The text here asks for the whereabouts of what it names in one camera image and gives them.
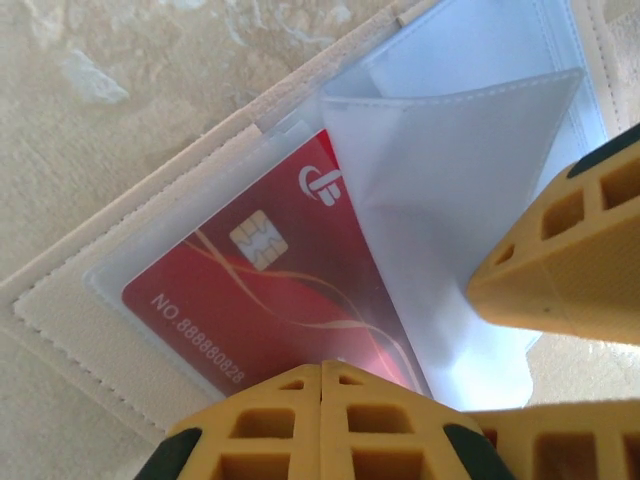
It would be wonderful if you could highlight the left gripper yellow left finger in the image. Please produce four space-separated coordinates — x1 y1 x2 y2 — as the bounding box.
133 363 321 480

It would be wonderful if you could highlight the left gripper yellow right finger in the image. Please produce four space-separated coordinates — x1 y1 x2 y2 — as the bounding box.
320 359 516 480

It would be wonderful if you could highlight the red chip card number 888880828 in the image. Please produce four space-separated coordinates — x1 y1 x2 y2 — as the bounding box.
121 128 431 401

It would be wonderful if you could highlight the beige card wallet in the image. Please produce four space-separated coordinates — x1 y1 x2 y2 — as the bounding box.
0 0 640 447

